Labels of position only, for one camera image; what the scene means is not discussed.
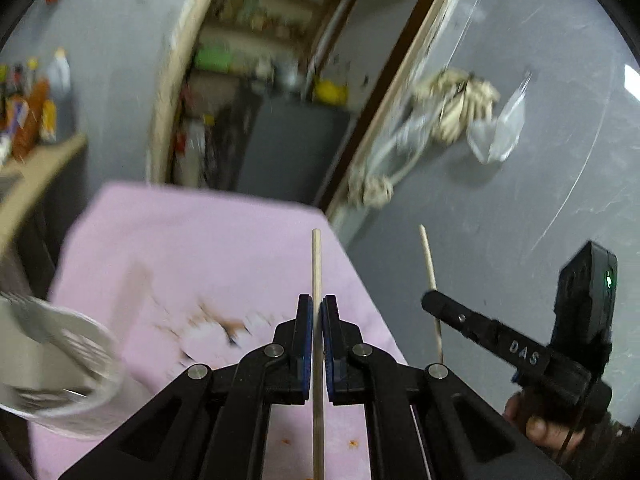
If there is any dark sauce bottle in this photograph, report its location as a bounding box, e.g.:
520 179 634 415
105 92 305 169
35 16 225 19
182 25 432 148
11 62 27 131
0 64 12 132

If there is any worn wooden door frame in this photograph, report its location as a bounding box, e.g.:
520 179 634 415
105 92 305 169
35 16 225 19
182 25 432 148
145 0 236 187

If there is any wooden counter shelf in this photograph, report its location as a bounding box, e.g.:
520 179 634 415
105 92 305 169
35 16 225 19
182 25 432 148
0 132 89 261

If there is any beige rope bundle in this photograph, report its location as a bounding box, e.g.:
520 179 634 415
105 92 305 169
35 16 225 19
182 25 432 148
412 67 501 144

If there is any yellow bowl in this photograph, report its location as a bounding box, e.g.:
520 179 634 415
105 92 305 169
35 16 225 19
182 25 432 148
314 79 350 107

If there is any green box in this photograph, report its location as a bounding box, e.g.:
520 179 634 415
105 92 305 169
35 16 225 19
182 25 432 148
194 45 234 74

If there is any wooden chopstick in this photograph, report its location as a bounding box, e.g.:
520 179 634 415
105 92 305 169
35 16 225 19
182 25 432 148
311 229 326 480
418 225 446 365

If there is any pink floral tablecloth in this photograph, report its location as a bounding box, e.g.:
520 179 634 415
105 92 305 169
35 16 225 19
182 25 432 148
30 182 408 480

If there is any clear plastic bag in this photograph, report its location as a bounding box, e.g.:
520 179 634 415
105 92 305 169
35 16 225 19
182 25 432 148
467 72 534 165

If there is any wooden storage shelf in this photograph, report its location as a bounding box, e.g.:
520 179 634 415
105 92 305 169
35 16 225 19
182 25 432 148
200 0 351 71

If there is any knotted beige rag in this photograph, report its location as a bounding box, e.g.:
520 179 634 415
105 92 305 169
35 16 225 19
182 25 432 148
347 162 396 210

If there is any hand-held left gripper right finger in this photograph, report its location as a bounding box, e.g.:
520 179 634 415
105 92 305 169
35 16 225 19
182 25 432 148
320 294 573 480

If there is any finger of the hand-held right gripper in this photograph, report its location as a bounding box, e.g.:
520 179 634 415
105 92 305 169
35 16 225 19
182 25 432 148
421 289 506 349

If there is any grey cabinet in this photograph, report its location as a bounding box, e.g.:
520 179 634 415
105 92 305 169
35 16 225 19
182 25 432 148
235 92 354 207

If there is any person's right hand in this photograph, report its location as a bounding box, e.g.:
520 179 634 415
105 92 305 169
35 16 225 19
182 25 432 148
502 392 587 449

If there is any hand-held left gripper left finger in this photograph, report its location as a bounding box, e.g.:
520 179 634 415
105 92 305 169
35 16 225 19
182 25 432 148
57 294 315 480

